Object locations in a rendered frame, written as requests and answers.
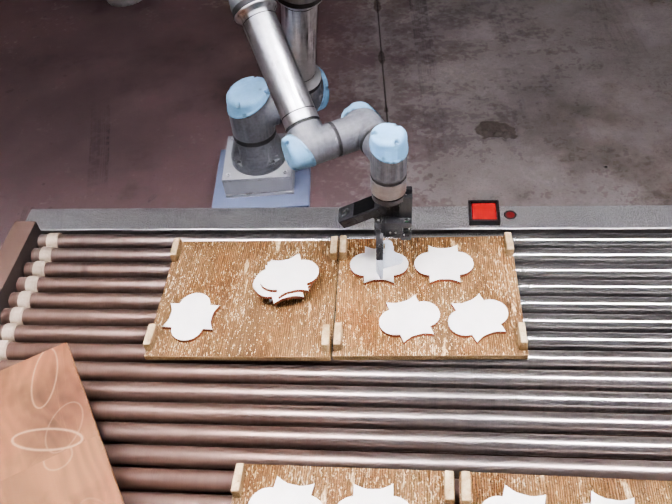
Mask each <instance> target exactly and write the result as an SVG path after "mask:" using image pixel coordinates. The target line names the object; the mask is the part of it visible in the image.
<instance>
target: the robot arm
mask: <svg viewBox="0 0 672 504"><path fill-rule="evenodd" d="M277 1H278V2H279V3H280V5H281V24H280V22H279V20H278V17H277V15H276V12H275V11H276V9H277V2H276V0H229V5H230V9H231V12H232V15H233V17H234V19H235V22H236V23H237V24H239V25H242V26H243V29H244V31H245V34H246V36H247V38H248V41H249V43H250V46H251V48H252V51H253V53H254V55H255V58H256V60H257V63H258V65H259V67H260V70H261V72H262V75H263V77H264V78H262V77H256V78H254V76H251V77H246V78H243V79H241V80H239V81H237V82H236V83H234V84H233V85H232V86H231V87H230V89H229V91H228V92H227V95H226V103H227V112H228V115H229V119H230V123H231V128H232V133H233V137H234V140H233V146H232V151H231V159H232V163H233V166H234V168H235V169H236V170H237V171H239V172H240V173H243V174H245V175H250V176H260V175H266V174H269V173H272V172H274V171H276V170H277V169H279V168H280V167H281V166H282V165H283V163H284V162H285V160H286V162H287V164H288V165H289V167H290V168H291V169H293V170H295V171H298V170H303V169H306V168H309V167H314V166H316V165H317V164H320V163H323V162H326V161H329V160H332V159H334V158H337V157H340V156H343V155H346V154H349V153H352V152H355V151H358V150H361V151H362V152H363V153H364V155H366V156H367V158H368V159H369V161H370V175H371V176H370V178H371V192H372V196H369V197H367V198H364V199H362V200H359V201H356V202H354V203H351V204H349V205H346V206H344V207H341V208H339V210H338V223H339V224H340V225H341V226H342V227H343V228H344V229H345V228H347V227H350V226H353V225H355V224H358V223H361V222H363V221H366V220H369V219H371V218H374V236H376V272H377V274H378V276H379V278H380V279H383V269H384V268H387V267H391V266H395V265H399V264H401V263H402V262H403V256H402V255H400V254H398V253H396V252H395V251H394V250H393V243H392V241H390V240H384V241H383V236H385V237H393V238H401V240H411V231H412V198H413V197H412V186H406V183H407V154H408V148H409V147H408V142H407V133H406V131H405V129H404V128H403V127H401V126H397V125H396V124H395V123H385V122H384V120H383V119H382V118H381V116H380V115H379V113H378V112H377V111H376V110H374V109H373V108H372V107H371V106H370V105H369V104H367V103H365V102H354V103H352V104H350V106H349V107H347V108H345V109H344V111H343V113H342V115H341V118H340V119H337V120H334V121H331V122H328V123H324V124H322V123H321V120H320V119H319V115H318V113H317V111H320V110H322V109H324V108H325V107H326V106H327V104H328V101H329V89H328V81H327V78H326V76H325V73H324V72H323V70H322V69H321V68H320V67H318V66H317V65H316V44H317V12H318V4H319V3H320V2H321V1H322V0H277ZM282 123H283V125H284V128H285V130H286V133H287V136H286V137H284V138H283V139H282V140H281V139H280V137H279V135H278V134H277V132H276V127H275V126H276V125H279V124H282ZM405 194H407V195H405ZM408 228H410V236H405V234H409V230H408ZM383 244H385V253H383Z"/></svg>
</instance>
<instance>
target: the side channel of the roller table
mask: <svg viewBox="0 0 672 504"><path fill-rule="evenodd" d="M41 234H42V232H41V230H40V228H39V226H38V224H37V222H36V221H15V222H14V224H13V226H12V228H11V230H10V232H9V234H8V235H7V237H6V239H5V241H4V243H3V245H2V247H1V249H0V325H3V324H2V322H1V312H2V311H3V309H5V308H10V306H9V302H8V300H9V296H10V294H11V293H12V292H18V291H17V289H16V282H17V280H18V278H19V277H25V276H24V266H25V264H26V263H27V262H32V261H31V251H32V250H33V249H34V248H39V247H38V243H37V241H38V237H39V236H40V235H41Z"/></svg>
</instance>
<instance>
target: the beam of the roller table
mask: <svg viewBox="0 0 672 504"><path fill-rule="evenodd" d="M339 208H341V207H283V208H108V209H32V210H31V211H30V213H29V215H28V217H27V219H26V221H36V222H37V224H38V226H39V228H40V230H41V232H42V234H49V233H62V234H374V218H371V219H369V220H366V221H363V222H361V223H358V224H355V225H353V226H350V227H347V228H345V229H344V228H343V227H342V226H341V225H340V224H339V223H338V210H339ZM499 209H500V219H501V222H500V225H469V216H468V206H457V207H412V231H411V234H444V233H505V232H511V233H672V205H631V206H499ZM508 210H511V211H514V212H515V213H516V214H517V216H516V218H514V219H507V218H505V217H504V212H505V211H508Z"/></svg>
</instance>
